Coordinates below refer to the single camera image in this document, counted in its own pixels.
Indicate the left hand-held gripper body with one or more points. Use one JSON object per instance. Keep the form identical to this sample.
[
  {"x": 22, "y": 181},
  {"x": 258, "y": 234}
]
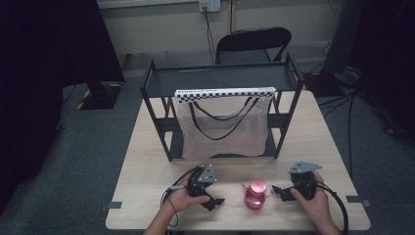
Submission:
[{"x": 204, "y": 178}]

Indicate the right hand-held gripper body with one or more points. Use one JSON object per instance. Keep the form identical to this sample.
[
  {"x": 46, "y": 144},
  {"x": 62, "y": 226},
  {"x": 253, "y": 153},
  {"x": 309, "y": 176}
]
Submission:
[{"x": 303, "y": 182}]

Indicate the red bottle with pink cap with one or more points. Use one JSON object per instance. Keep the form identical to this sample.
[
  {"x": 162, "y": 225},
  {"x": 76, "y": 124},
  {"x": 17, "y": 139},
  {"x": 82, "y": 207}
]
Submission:
[{"x": 255, "y": 197}]

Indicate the person's right hand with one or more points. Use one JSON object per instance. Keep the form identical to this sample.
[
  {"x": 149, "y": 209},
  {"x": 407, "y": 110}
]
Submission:
[{"x": 313, "y": 205}]

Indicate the person's left hand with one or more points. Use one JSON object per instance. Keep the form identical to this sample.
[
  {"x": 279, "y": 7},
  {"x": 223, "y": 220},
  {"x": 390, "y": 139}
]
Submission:
[{"x": 184, "y": 200}]

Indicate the white mesh bag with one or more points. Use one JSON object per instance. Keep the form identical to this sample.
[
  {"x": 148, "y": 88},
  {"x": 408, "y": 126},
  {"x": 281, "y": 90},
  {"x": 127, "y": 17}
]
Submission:
[{"x": 225, "y": 133}]

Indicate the black and white checkered strip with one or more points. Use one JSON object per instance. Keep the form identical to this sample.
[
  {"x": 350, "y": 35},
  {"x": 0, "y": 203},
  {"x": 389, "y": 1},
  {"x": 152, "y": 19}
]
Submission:
[{"x": 225, "y": 93}]

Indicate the black metal shelf rack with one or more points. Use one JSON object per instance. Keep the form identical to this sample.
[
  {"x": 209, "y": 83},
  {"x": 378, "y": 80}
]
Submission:
[{"x": 215, "y": 78}]

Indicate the black stand base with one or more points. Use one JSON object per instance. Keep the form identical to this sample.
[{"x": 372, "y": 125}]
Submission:
[{"x": 101, "y": 96}]

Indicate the black folding chair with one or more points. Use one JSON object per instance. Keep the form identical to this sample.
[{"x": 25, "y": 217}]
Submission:
[{"x": 253, "y": 40}]

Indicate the dark curtain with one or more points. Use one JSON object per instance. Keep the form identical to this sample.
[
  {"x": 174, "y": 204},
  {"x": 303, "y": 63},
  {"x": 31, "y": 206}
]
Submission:
[
  {"x": 42, "y": 81},
  {"x": 385, "y": 58}
]

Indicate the grey table bracket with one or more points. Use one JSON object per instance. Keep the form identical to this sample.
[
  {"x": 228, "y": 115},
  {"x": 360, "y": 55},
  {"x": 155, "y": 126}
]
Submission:
[
  {"x": 114, "y": 205},
  {"x": 359, "y": 200}
]

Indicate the white wall outlet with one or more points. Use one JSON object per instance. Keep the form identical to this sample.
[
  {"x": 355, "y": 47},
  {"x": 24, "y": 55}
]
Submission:
[{"x": 209, "y": 5}]

